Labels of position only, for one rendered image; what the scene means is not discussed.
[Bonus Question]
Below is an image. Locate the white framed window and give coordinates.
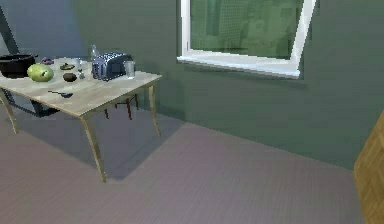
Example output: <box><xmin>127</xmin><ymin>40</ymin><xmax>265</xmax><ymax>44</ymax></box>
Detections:
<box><xmin>176</xmin><ymin>0</ymin><xmax>318</xmax><ymax>80</ymax></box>

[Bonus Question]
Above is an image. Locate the red legged chair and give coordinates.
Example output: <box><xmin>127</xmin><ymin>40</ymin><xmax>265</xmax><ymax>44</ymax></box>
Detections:
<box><xmin>103</xmin><ymin>93</ymin><xmax>140</xmax><ymax>121</ymax></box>

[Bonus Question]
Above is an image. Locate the light wooden dining table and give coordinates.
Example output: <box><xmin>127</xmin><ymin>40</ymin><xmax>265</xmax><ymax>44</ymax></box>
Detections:
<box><xmin>0</xmin><ymin>57</ymin><xmax>163</xmax><ymax>184</ymax></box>

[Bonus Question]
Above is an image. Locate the clear glass bottle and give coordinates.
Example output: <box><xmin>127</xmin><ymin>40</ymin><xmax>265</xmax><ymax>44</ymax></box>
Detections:
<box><xmin>89</xmin><ymin>44</ymin><xmax>100</xmax><ymax>62</ymax></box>

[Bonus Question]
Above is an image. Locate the brown potato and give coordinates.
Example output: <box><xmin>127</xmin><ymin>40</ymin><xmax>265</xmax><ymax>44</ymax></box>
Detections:
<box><xmin>62</xmin><ymin>72</ymin><xmax>78</xmax><ymax>83</ymax></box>

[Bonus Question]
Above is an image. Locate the clear drinking glass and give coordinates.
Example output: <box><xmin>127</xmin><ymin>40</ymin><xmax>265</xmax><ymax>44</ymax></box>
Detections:
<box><xmin>123</xmin><ymin>60</ymin><xmax>136</xmax><ymax>80</ymax></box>

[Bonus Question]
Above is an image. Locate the dark spoon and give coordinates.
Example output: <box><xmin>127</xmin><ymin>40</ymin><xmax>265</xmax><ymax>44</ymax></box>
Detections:
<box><xmin>47</xmin><ymin>90</ymin><xmax>74</xmax><ymax>99</ymax></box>

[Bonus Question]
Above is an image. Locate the green round fruit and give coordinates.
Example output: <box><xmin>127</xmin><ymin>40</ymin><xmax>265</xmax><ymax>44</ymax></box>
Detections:
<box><xmin>26</xmin><ymin>63</ymin><xmax>55</xmax><ymax>83</ymax></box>

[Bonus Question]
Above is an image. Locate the silver toaster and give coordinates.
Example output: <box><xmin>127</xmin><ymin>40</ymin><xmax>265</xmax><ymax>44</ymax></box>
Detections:
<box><xmin>91</xmin><ymin>51</ymin><xmax>133</xmax><ymax>82</ymax></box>

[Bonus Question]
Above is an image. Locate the black pot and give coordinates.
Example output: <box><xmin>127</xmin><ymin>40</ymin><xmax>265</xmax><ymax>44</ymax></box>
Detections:
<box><xmin>0</xmin><ymin>53</ymin><xmax>39</xmax><ymax>79</ymax></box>

